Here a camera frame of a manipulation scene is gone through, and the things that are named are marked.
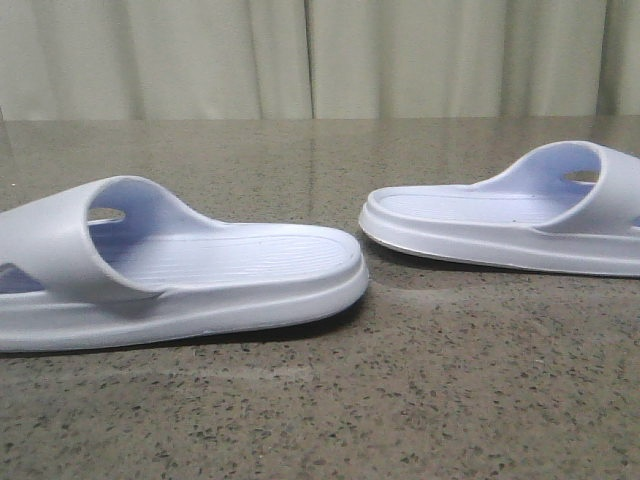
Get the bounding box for light blue slipper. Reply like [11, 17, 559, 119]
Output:
[359, 141, 639, 277]
[1, 176, 368, 352]

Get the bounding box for pale green curtain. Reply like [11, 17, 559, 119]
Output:
[1, 1, 639, 120]

